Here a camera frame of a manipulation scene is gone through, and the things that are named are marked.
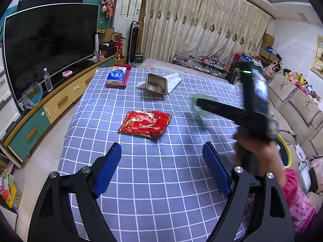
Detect red snack bag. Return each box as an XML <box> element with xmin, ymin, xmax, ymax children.
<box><xmin>118</xmin><ymin>110</ymin><xmax>172</xmax><ymax>139</ymax></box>

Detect red tray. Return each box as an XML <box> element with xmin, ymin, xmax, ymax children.
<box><xmin>105</xmin><ymin>64</ymin><xmax>132</xmax><ymax>89</ymax></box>

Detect framed wall picture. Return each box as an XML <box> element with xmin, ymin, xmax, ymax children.
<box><xmin>311</xmin><ymin>36</ymin><xmax>323</xmax><ymax>73</ymax></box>

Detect hanging dried flowers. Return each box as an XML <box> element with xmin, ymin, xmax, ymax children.
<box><xmin>100</xmin><ymin>0</ymin><xmax>118</xmax><ymax>18</ymax></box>

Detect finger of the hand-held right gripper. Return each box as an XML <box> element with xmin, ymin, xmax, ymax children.
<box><xmin>196</xmin><ymin>98</ymin><xmax>253</xmax><ymax>126</ymax></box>

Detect clear water bottle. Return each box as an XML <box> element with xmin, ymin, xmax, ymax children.
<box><xmin>43</xmin><ymin>68</ymin><xmax>53</xmax><ymax>92</ymax></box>

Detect blue tissue pack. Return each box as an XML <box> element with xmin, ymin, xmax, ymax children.
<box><xmin>106</xmin><ymin>67</ymin><xmax>130</xmax><ymax>86</ymax></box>

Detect white towel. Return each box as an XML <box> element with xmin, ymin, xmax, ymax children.
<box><xmin>136</xmin><ymin>73</ymin><xmax>182</xmax><ymax>94</ymax></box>

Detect white standing air conditioner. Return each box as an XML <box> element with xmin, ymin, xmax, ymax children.
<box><xmin>111</xmin><ymin>0</ymin><xmax>147</xmax><ymax>61</ymax></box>

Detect yellow rimmed bin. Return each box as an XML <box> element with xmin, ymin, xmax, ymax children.
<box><xmin>275</xmin><ymin>134</ymin><xmax>293</xmax><ymax>169</ymax></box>

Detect teal yellow television cabinet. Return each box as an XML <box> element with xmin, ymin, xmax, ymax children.
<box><xmin>0</xmin><ymin>53</ymin><xmax>119</xmax><ymax>168</ymax></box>

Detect beige embroidered sofa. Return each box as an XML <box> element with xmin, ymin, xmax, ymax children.
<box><xmin>262</xmin><ymin>73</ymin><xmax>323</xmax><ymax>162</ymax></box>

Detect person's right forearm pink sleeve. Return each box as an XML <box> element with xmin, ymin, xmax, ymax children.
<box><xmin>281</xmin><ymin>169</ymin><xmax>317</xmax><ymax>234</ymax></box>

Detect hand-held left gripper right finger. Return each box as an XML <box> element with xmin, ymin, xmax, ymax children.
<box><xmin>202</xmin><ymin>141</ymin><xmax>296</xmax><ymax>242</ymax></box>

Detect stacked cardboard boxes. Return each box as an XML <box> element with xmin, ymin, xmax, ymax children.
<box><xmin>260</xmin><ymin>33</ymin><xmax>275</xmax><ymax>56</ymax></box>

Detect blue checkered tablecloth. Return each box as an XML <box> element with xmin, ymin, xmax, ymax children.
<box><xmin>57</xmin><ymin>67</ymin><xmax>253</xmax><ymax>242</ymax></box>

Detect black cluttered low rack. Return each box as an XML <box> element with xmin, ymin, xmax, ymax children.
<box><xmin>173</xmin><ymin>54</ymin><xmax>233</xmax><ymax>77</ymax></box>

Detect person's right hand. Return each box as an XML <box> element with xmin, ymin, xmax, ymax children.
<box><xmin>233</xmin><ymin>131</ymin><xmax>287</xmax><ymax>182</ymax></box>

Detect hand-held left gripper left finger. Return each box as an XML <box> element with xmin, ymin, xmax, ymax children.
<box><xmin>29</xmin><ymin>142</ymin><xmax>122</xmax><ymax>242</ymax></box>

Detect black television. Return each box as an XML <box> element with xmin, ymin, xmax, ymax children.
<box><xmin>4</xmin><ymin>4</ymin><xmax>99</xmax><ymax>101</ymax></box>

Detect metal rectangular container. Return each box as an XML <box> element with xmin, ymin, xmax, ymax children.
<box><xmin>146</xmin><ymin>73</ymin><xmax>169</xmax><ymax>96</ymax></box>

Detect stack of colourful books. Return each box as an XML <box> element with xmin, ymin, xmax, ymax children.
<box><xmin>0</xmin><ymin>154</ymin><xmax>23</xmax><ymax>208</ymax></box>

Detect black tower fan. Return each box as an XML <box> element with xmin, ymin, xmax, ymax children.
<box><xmin>128</xmin><ymin>21</ymin><xmax>140</xmax><ymax>65</ymax></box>

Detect pile of plush toys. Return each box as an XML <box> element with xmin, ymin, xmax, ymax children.
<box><xmin>262</xmin><ymin>63</ymin><xmax>320</xmax><ymax>101</ymax></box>

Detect open cardboard box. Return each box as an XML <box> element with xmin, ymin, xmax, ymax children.
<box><xmin>100</xmin><ymin>28</ymin><xmax>127</xmax><ymax>43</ymax></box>

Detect beige patterned curtain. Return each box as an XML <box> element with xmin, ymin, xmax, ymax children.
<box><xmin>140</xmin><ymin>0</ymin><xmax>272</xmax><ymax>67</ymax></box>

